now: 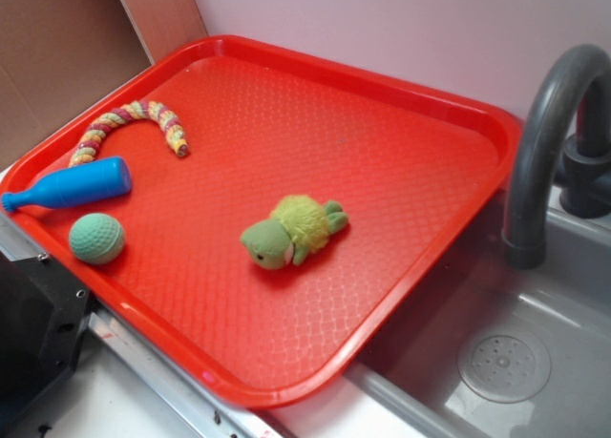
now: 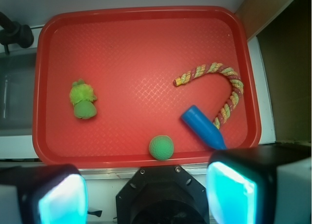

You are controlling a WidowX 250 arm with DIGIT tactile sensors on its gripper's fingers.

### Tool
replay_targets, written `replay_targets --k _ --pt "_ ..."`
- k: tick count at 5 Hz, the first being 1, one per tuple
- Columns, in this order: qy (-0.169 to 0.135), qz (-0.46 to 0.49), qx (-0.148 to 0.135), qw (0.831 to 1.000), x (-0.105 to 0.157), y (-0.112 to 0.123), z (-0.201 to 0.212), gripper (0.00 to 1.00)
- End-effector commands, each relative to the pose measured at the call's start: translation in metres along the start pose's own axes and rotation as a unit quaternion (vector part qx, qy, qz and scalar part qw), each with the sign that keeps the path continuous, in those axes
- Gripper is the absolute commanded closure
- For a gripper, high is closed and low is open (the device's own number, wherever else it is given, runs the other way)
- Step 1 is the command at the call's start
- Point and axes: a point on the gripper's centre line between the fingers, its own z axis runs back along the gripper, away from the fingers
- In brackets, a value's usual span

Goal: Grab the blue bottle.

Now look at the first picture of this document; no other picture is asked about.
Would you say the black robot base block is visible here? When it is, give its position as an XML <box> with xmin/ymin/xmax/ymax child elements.
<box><xmin>1</xmin><ymin>257</ymin><xmax>93</xmax><ymax>428</ymax></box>

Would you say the blue plastic toy bottle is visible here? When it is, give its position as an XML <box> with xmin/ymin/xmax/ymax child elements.
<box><xmin>1</xmin><ymin>156</ymin><xmax>133</xmax><ymax>213</ymax></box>

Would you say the green plush turtle toy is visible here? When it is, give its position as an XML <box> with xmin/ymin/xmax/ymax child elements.
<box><xmin>240</xmin><ymin>195</ymin><xmax>349</xmax><ymax>270</ymax></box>

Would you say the red plastic tray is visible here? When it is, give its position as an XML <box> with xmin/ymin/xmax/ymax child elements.
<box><xmin>1</xmin><ymin>36</ymin><xmax>521</xmax><ymax>408</ymax></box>

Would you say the green rubber ball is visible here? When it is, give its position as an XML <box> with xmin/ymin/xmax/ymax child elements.
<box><xmin>68</xmin><ymin>213</ymin><xmax>125</xmax><ymax>265</ymax></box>

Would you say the grey plastic sink basin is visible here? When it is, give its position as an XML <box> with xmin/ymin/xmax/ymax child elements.
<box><xmin>347</xmin><ymin>196</ymin><xmax>610</xmax><ymax>437</ymax></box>

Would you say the grey toy faucet spout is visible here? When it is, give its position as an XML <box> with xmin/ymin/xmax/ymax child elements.
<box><xmin>502</xmin><ymin>44</ymin><xmax>610</xmax><ymax>269</ymax></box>

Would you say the brown cardboard panel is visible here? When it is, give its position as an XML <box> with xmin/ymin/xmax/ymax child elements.
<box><xmin>1</xmin><ymin>0</ymin><xmax>207</xmax><ymax>168</ymax></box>

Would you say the multicolour braided rope toy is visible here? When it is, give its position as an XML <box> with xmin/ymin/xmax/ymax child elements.
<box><xmin>68</xmin><ymin>100</ymin><xmax>190</xmax><ymax>168</ymax></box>

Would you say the dark grey faucet handle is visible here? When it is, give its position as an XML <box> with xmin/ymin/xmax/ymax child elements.
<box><xmin>559</xmin><ymin>82</ymin><xmax>610</xmax><ymax>219</ymax></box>

